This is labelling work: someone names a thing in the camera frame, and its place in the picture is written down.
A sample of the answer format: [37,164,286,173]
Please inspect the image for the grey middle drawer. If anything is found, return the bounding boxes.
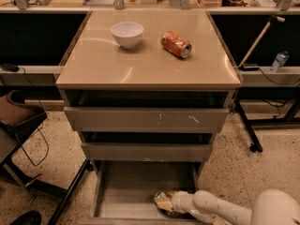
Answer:
[82,132,215,162]

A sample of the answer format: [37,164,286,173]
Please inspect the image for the grey top drawer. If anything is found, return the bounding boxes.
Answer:
[63,90,233,134]

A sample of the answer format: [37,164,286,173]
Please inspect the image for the clear water bottle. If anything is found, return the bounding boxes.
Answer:
[270,51,289,72]

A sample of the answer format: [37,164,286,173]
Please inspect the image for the grey bottom drawer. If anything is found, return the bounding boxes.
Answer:
[80,161,206,225]

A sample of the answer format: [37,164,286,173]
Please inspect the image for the white ceramic bowl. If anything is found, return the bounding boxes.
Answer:
[111,22,143,49]

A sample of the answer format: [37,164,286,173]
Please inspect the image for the grey drawer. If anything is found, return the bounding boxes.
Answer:
[80,161,206,225]
[63,90,233,134]
[82,132,215,162]

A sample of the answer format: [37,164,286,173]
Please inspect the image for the grey drawer cabinet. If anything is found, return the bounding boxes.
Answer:
[55,8,242,225]

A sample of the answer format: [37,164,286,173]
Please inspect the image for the black power adapter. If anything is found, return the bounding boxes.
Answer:
[0,64,20,72]

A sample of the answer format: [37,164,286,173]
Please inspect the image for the black device on ledge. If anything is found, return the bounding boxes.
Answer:
[239,64,260,71]

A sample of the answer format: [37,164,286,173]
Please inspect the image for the black table leg frame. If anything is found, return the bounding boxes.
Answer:
[234,99,300,153]

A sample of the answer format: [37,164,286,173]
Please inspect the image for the brown office chair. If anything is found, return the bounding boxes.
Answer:
[0,90,89,225]

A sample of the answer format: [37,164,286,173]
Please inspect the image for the black shoe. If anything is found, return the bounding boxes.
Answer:
[9,210,41,225]

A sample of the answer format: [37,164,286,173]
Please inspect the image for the orange soda can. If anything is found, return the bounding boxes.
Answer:
[160,31,192,58]

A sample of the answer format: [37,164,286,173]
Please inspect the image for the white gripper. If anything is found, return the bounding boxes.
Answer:
[157,190,195,214]

